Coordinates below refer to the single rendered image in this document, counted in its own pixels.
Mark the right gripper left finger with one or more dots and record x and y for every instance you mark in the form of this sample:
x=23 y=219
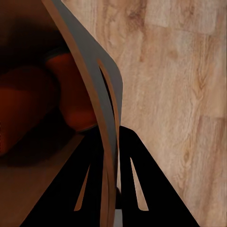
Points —
x=56 y=206

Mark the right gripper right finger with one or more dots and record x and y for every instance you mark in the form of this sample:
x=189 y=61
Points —
x=166 y=208

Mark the trash can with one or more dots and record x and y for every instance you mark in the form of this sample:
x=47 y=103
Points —
x=28 y=29

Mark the can of soda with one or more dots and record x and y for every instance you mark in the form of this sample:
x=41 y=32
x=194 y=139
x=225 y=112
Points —
x=27 y=94
x=74 y=102

